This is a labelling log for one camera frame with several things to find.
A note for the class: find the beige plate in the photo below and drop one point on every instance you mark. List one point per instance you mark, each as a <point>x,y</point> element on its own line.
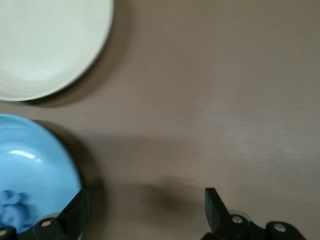
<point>50,50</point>

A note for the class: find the blue plate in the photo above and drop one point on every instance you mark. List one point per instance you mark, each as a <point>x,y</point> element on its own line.
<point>37,162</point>

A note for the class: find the blue foam letter a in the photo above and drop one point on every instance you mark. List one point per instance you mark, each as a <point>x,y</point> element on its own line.
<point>10,217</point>

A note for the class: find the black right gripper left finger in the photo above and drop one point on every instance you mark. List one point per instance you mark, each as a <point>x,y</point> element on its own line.
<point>81,207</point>

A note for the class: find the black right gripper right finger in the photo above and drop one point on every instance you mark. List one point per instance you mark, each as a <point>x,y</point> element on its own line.
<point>212,207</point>

